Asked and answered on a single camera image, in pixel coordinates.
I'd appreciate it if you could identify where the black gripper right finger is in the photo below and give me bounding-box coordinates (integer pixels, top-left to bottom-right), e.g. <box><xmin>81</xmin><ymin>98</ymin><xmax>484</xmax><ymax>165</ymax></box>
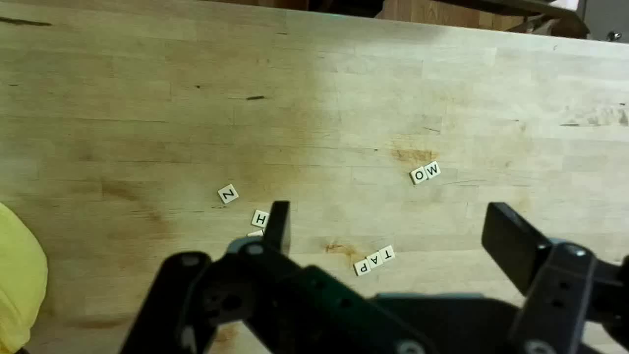
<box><xmin>482</xmin><ymin>203</ymin><xmax>629</xmax><ymax>354</ymax></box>

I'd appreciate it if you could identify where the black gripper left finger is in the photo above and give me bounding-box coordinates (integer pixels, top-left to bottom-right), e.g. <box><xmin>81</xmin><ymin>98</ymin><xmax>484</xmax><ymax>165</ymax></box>
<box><xmin>120</xmin><ymin>201</ymin><xmax>368</xmax><ymax>354</ymax></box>

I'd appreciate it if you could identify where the letter tile P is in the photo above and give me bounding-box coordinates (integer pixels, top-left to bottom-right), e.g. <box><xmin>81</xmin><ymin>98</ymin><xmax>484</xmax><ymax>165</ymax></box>
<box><xmin>354</xmin><ymin>260</ymin><xmax>372</xmax><ymax>277</ymax></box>

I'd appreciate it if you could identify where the letter tile H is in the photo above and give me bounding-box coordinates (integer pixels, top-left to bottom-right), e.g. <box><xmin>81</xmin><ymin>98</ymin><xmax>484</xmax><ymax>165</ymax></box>
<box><xmin>252</xmin><ymin>210</ymin><xmax>270</xmax><ymax>228</ymax></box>

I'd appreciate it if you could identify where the letter tile N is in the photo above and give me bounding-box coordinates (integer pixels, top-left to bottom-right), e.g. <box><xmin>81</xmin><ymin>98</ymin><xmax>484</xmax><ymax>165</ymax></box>
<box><xmin>218</xmin><ymin>185</ymin><xmax>238</xmax><ymax>205</ymax></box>

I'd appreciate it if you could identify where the letter tile W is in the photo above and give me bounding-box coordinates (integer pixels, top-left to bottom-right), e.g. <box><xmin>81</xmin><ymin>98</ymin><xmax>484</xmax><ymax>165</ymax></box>
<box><xmin>425</xmin><ymin>161</ymin><xmax>441</xmax><ymax>179</ymax></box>

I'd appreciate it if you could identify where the letter tile O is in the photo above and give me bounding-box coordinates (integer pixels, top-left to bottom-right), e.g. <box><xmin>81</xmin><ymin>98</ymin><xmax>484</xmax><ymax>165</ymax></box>
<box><xmin>409</xmin><ymin>167</ymin><xmax>429</xmax><ymax>185</ymax></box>

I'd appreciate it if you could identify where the yellow banana-shaped bag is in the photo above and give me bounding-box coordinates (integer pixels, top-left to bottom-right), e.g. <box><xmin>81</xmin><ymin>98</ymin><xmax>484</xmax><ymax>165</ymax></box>
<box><xmin>0</xmin><ymin>205</ymin><xmax>49</xmax><ymax>354</ymax></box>

